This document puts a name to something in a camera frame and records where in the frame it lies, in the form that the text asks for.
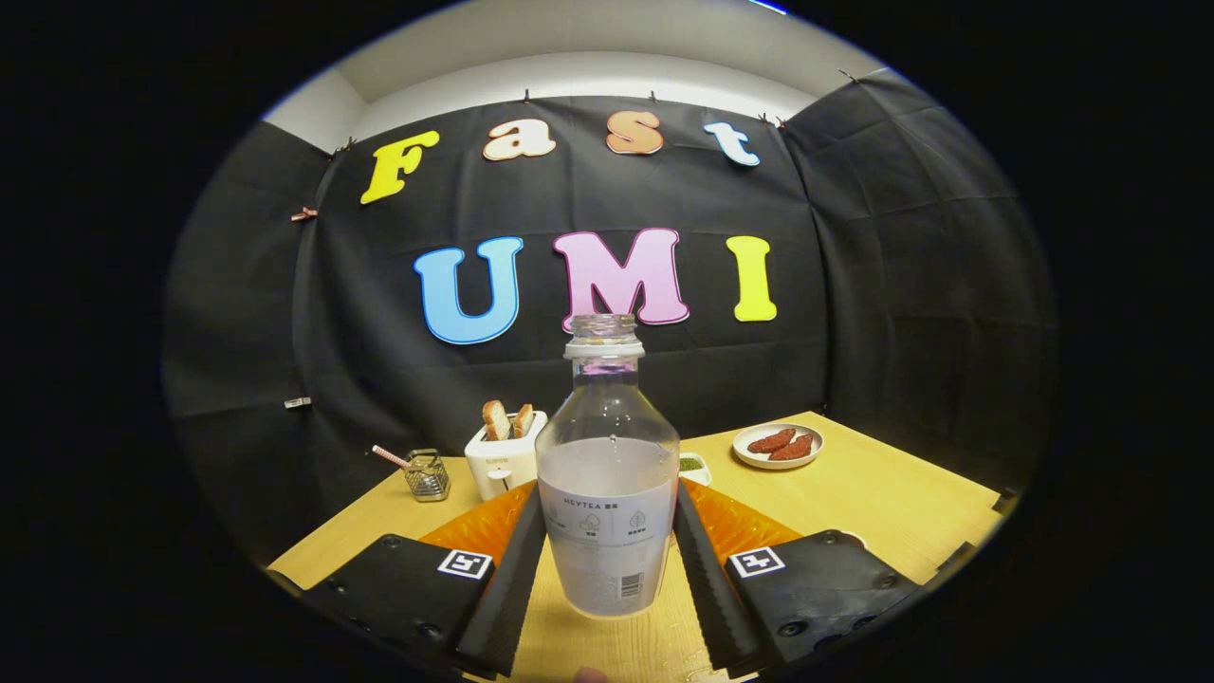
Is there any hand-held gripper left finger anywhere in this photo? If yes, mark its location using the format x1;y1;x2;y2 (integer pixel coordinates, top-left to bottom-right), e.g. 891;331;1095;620
302;481;549;679

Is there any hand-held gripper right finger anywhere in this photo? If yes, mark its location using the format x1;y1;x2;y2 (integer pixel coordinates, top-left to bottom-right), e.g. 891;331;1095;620
671;479;926;679

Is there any clear juice bottle white label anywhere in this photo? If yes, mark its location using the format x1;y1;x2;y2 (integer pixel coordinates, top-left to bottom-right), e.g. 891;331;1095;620
536;314;682;619

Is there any white toaster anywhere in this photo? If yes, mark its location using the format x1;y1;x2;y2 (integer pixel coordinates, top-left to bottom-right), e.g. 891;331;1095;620
464;410;549;502

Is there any round white plate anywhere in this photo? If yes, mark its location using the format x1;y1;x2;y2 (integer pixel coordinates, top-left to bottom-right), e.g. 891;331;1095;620
732;423;824;471

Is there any wooden table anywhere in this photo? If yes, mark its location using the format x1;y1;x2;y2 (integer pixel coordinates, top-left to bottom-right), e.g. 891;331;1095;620
268;411;1006;683

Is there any black backdrop cloth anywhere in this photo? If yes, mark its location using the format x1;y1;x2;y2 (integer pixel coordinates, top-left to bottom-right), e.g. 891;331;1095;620
161;68;1058;570

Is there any metal wire basket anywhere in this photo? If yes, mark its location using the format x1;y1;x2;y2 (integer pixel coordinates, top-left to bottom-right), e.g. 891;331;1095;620
404;449;451;502

